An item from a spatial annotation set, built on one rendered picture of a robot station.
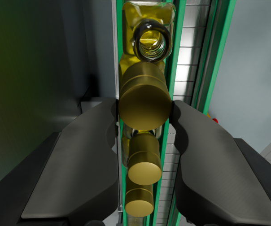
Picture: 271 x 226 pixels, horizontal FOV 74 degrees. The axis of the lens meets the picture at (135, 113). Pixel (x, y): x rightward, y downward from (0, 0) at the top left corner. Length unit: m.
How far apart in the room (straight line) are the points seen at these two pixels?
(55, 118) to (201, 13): 0.33
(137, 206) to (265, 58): 0.55
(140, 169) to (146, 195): 0.05
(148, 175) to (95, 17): 0.45
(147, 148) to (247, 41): 0.49
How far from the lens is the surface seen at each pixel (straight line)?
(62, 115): 0.30
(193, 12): 0.42
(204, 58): 0.41
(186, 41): 0.42
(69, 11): 0.45
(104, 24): 0.54
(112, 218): 0.84
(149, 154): 0.18
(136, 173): 0.19
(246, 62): 0.63
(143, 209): 0.23
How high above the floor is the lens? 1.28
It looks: 59 degrees down
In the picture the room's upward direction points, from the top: 178 degrees counter-clockwise
